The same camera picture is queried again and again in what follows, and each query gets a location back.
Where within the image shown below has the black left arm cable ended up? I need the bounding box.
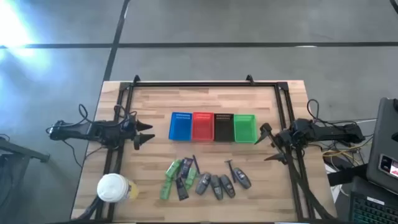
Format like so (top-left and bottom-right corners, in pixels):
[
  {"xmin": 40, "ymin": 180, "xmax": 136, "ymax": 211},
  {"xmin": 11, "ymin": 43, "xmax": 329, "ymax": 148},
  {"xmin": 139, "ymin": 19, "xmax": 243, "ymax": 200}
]
[{"xmin": 46, "ymin": 103, "xmax": 94, "ymax": 128}]

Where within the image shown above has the black metal rig frame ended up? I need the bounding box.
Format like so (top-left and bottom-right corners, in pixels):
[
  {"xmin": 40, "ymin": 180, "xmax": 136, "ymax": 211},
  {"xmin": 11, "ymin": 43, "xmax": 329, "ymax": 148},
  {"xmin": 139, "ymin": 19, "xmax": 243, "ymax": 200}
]
[{"xmin": 74, "ymin": 74, "xmax": 336, "ymax": 224}]

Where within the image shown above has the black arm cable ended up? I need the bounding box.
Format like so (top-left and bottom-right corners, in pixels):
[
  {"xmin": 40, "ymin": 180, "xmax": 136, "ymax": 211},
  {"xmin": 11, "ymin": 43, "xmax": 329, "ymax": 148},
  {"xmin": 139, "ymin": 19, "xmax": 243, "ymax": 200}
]
[
  {"xmin": 46, "ymin": 103, "xmax": 94, "ymax": 128},
  {"xmin": 307, "ymin": 98, "xmax": 349, "ymax": 127}
]

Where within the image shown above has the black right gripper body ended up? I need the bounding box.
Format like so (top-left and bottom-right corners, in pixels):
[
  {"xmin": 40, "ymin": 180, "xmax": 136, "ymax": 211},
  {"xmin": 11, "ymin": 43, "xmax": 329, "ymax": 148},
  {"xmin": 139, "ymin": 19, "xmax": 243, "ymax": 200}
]
[{"xmin": 274, "ymin": 126, "xmax": 301, "ymax": 147}]

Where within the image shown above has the blue plastic basket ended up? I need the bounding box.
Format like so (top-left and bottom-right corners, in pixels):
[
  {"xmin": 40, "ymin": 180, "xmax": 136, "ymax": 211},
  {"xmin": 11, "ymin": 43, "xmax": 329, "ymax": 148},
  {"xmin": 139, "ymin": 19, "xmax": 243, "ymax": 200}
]
[{"xmin": 168, "ymin": 111, "xmax": 193, "ymax": 142}]

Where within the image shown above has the small lit screen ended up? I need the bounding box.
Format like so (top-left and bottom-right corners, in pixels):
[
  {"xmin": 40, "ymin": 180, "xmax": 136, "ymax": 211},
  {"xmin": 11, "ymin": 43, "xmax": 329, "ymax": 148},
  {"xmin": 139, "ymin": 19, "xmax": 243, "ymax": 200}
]
[{"xmin": 378, "ymin": 154, "xmax": 398, "ymax": 179}]

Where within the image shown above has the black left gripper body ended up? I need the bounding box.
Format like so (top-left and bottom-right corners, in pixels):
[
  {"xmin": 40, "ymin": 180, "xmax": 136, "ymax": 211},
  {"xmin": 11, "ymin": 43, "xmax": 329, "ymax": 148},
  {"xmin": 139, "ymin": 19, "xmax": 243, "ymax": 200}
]
[{"xmin": 123, "ymin": 114, "xmax": 137, "ymax": 151}]

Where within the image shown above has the black plastic basket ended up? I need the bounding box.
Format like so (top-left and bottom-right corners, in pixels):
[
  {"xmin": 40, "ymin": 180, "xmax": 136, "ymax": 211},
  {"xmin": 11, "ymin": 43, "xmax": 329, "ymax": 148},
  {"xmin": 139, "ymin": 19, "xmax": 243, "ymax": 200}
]
[{"xmin": 213, "ymin": 113, "xmax": 235, "ymax": 143}]

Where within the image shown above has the yellow cable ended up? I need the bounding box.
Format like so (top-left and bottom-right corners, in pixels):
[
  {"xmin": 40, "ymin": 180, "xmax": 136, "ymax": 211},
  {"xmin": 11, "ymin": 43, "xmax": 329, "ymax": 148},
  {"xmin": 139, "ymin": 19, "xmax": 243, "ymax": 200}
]
[{"xmin": 322, "ymin": 141, "xmax": 374, "ymax": 159}]

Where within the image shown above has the black strap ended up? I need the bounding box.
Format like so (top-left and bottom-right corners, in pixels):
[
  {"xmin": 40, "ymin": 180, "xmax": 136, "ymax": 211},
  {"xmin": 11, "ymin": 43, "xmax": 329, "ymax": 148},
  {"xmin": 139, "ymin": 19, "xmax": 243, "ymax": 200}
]
[{"xmin": 326, "ymin": 163, "xmax": 369, "ymax": 187}]

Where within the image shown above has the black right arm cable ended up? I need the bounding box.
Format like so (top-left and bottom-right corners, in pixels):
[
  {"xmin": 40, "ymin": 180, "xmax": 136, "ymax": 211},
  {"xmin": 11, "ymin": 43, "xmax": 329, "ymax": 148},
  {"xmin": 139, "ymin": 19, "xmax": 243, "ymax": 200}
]
[{"xmin": 307, "ymin": 98, "xmax": 349, "ymax": 127}]

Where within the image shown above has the yellow cup with white lid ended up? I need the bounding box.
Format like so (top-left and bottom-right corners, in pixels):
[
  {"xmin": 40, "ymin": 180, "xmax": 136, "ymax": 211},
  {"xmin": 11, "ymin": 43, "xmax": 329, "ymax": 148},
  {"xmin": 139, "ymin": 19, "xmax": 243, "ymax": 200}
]
[{"xmin": 96, "ymin": 173, "xmax": 139, "ymax": 203}]

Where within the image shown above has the dark grey laptop lid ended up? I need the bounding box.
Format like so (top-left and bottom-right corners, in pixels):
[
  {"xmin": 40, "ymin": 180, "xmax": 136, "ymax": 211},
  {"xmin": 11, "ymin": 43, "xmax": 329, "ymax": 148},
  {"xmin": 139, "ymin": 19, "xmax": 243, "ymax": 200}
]
[{"xmin": 366, "ymin": 97, "xmax": 398, "ymax": 195}]

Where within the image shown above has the dark squeeze tube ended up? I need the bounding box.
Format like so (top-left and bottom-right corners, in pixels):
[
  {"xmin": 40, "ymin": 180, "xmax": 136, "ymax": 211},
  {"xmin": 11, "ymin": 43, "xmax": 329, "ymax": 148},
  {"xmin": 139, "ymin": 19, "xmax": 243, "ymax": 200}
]
[
  {"xmin": 174, "ymin": 176, "xmax": 190, "ymax": 202},
  {"xmin": 178, "ymin": 157, "xmax": 194, "ymax": 180}
]

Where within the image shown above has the black backlit keyboard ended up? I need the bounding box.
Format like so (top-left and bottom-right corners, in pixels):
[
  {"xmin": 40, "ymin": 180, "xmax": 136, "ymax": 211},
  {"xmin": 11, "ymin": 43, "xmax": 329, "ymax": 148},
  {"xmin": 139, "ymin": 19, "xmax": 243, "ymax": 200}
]
[{"xmin": 348, "ymin": 190, "xmax": 398, "ymax": 224}]

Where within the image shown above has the green plastic basket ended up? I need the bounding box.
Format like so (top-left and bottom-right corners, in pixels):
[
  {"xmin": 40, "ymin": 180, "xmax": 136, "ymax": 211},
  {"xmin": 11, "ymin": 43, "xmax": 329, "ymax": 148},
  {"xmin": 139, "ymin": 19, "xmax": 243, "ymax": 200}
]
[{"xmin": 233, "ymin": 114, "xmax": 259, "ymax": 144}]

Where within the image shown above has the small green bottle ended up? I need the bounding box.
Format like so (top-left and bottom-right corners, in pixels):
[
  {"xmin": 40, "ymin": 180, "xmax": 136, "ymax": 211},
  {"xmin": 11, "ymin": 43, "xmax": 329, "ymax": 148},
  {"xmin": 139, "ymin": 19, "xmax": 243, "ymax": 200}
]
[
  {"xmin": 159, "ymin": 179, "xmax": 174, "ymax": 200},
  {"xmin": 184, "ymin": 167, "xmax": 198, "ymax": 190},
  {"xmin": 164, "ymin": 159, "xmax": 183, "ymax": 180}
]

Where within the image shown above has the red plastic basket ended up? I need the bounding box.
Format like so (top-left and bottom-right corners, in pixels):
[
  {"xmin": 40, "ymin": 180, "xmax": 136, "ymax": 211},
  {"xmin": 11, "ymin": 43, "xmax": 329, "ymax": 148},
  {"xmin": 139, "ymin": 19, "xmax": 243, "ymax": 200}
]
[{"xmin": 192, "ymin": 112, "xmax": 215, "ymax": 142}]

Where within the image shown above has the black metal stand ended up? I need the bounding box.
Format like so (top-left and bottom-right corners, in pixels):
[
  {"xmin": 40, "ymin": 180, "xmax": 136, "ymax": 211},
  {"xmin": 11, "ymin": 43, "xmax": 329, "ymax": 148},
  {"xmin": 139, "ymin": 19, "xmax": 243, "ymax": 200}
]
[{"xmin": 0, "ymin": 134, "xmax": 51, "ymax": 187}]

